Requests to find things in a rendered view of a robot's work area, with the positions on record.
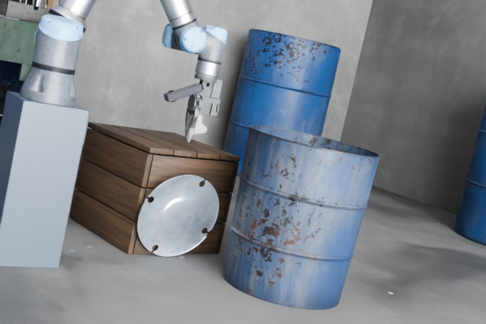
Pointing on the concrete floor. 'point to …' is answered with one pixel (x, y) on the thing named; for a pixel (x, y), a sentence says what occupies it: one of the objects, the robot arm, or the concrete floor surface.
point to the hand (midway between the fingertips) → (186, 137)
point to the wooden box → (144, 181)
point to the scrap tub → (297, 217)
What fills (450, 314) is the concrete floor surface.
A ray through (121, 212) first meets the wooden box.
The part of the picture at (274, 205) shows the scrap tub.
